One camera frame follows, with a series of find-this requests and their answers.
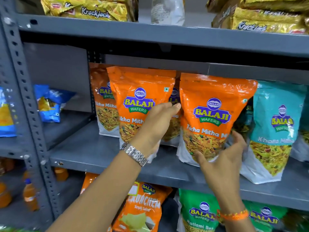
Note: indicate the person's right thumb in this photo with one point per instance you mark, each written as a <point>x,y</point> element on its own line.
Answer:
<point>201,158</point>

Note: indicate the green snack packet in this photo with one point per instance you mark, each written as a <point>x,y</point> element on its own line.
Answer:
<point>265,216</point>
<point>297,222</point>
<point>198,212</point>
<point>14,229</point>

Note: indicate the white plastic bag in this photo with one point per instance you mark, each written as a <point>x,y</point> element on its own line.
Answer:
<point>167,10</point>

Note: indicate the gold biscuit packet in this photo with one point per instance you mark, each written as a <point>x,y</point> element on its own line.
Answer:
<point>265,22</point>
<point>221,12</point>
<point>91,9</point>
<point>275,2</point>

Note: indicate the person's left hand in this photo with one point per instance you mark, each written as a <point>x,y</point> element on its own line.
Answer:
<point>151,129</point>

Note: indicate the person's right forearm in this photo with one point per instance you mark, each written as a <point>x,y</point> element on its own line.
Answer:
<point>237,225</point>

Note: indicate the person's left forearm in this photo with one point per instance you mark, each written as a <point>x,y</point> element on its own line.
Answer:
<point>103,195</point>

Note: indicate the blue snack packet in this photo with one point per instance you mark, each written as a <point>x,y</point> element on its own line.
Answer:
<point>50,103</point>
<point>6,118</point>

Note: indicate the silver metal wristwatch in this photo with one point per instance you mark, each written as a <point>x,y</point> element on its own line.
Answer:
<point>135,154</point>

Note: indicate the grey metal shelf rack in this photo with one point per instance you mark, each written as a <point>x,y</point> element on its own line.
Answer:
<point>169,35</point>
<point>68,123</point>

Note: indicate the person's left fingers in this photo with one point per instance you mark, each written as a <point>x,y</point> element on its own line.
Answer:
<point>170,109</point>

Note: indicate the person's right hand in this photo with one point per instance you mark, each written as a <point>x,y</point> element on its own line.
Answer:
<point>224,176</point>

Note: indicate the orange chips packet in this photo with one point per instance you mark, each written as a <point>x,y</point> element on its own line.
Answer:
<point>88,182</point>
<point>142,210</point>

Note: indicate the orange snack packet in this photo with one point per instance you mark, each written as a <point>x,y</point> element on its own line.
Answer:
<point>103,108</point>
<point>135,94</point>
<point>174,128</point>
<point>212,113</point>

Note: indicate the orange drink bottle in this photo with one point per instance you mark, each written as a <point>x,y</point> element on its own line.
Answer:
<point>4,196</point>
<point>31,195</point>
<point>61,173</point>

